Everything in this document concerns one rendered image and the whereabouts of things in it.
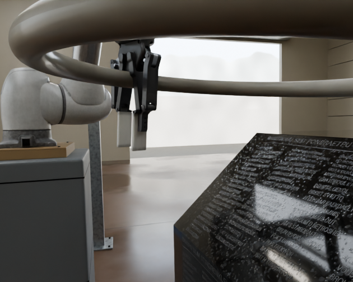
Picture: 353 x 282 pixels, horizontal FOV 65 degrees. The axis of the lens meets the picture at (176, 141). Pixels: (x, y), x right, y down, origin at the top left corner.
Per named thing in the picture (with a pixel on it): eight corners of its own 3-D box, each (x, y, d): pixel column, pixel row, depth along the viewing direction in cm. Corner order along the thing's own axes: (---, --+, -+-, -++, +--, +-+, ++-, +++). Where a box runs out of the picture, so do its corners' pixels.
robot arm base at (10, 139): (-8, 149, 84) (-9, 131, 83) (2, 145, 104) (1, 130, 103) (57, 146, 92) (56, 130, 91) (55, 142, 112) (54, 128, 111)
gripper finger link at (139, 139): (145, 112, 52) (147, 113, 51) (144, 149, 53) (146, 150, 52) (131, 112, 50) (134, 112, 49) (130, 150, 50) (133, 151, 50)
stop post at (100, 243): (112, 238, 218) (107, 100, 211) (112, 249, 199) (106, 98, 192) (86, 240, 214) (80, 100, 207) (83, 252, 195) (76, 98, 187)
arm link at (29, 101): (-3, 130, 100) (-6, 69, 98) (50, 128, 112) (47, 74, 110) (6, 130, 88) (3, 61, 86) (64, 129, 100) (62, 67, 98)
